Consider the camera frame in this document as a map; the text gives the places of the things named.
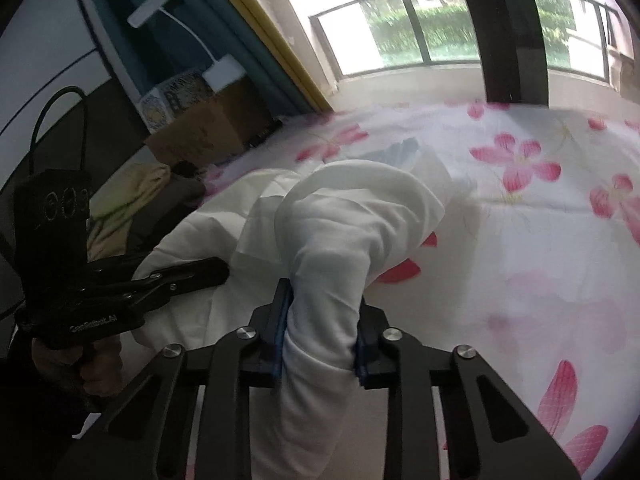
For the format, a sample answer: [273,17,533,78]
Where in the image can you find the beige cloth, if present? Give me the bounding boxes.
[87,162,171,261]

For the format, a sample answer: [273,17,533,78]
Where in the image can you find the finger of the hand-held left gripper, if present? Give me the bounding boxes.
[90,274,211,318]
[87,254,231,287]

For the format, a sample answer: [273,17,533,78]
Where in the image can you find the white power strip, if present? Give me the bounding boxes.
[127,0,178,28]

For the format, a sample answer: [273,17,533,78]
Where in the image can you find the dark balcony railing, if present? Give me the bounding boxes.
[309,0,631,91]

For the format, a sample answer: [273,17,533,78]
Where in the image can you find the white hooded zip jacket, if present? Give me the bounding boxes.
[122,137,453,480]

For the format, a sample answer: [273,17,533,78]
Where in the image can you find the printed cartoon box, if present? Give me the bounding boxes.
[137,71,213,133]

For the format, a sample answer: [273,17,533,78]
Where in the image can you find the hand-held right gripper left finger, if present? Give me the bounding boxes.
[52,277,293,480]

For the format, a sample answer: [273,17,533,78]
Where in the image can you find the black sliding door frame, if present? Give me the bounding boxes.
[450,0,551,107]

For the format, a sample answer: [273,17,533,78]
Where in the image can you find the floral white bedsheet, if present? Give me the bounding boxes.
[185,97,640,480]

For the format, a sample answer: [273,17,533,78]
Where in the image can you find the brown cardboard box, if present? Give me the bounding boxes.
[145,77,275,168]

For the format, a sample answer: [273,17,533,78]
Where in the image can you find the white adapter box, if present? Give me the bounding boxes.
[202,56,246,90]

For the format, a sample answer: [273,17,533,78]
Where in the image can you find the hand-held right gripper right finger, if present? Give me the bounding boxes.
[352,300,583,480]

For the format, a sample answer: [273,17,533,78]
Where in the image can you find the blue curtain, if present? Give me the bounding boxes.
[82,0,321,121]

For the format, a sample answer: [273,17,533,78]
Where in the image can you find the person's left hand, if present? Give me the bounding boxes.
[30,332,126,401]

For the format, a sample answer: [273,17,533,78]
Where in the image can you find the yellow curtain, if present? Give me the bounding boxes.
[200,0,333,111]

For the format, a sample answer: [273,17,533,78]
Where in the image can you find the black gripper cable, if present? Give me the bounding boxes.
[30,86,88,176]

